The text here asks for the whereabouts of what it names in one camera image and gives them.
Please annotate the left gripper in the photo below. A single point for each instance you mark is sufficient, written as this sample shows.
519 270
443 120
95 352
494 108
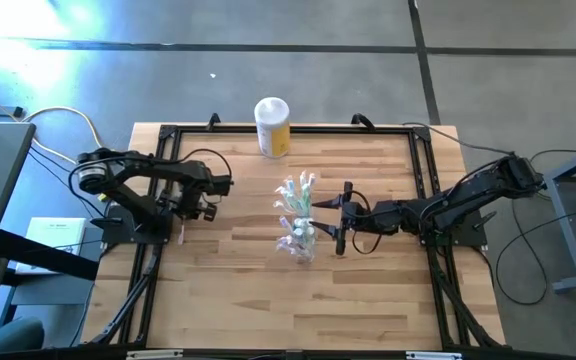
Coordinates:
193 192

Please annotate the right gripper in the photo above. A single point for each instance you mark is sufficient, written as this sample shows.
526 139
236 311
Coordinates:
375 217

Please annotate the small blue mouthwash bottle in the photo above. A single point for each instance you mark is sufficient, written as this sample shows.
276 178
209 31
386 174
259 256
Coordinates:
307 222
309 231
298 222
298 232

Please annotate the green toothbrush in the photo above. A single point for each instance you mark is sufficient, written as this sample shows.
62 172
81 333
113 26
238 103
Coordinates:
284 192
282 206
306 192

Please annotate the clear acrylic holder cup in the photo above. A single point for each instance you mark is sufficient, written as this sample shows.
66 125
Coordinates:
304 242

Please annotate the white toothbrush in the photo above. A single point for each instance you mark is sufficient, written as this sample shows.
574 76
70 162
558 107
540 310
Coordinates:
303 176
181 233

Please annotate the blue toothbrush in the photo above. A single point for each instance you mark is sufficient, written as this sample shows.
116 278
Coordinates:
290 186

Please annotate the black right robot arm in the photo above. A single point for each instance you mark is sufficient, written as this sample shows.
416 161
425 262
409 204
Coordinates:
468 197

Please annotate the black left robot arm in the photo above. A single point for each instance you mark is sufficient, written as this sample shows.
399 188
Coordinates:
138 170

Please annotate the wrapped red toothbrush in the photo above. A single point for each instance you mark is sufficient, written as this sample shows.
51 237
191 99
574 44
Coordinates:
312 176

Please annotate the white yellow wipes canister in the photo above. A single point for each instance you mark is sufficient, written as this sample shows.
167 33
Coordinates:
272 125

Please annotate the white booklet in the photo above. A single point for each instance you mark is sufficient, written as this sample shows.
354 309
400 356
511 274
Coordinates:
53 235

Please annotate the black crossbar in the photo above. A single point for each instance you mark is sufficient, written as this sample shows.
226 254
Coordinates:
43 255

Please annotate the person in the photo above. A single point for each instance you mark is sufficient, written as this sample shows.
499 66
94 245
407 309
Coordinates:
13 335

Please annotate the grey metal cart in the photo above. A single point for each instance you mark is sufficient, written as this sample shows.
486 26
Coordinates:
575 284

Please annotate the silver aluminium bracket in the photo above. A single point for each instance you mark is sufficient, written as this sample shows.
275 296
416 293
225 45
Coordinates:
153 354
433 355

